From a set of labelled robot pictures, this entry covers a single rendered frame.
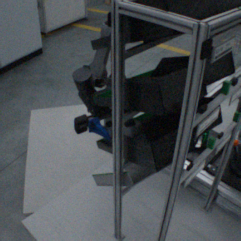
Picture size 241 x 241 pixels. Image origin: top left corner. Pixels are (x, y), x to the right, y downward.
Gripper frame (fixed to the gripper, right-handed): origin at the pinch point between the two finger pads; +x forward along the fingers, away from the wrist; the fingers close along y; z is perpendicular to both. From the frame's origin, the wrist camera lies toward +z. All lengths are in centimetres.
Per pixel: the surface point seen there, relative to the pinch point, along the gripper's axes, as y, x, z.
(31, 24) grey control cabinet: 60, -307, -153
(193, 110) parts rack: -0.7, 23.2, 32.3
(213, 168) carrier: 37.8, 20.0, -25.6
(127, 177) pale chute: -3.9, 15.3, -2.2
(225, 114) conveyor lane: 77, -4, -39
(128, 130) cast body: 1.1, 6.4, 5.4
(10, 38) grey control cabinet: 25, -291, -156
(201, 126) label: 3.9, 23.6, 25.7
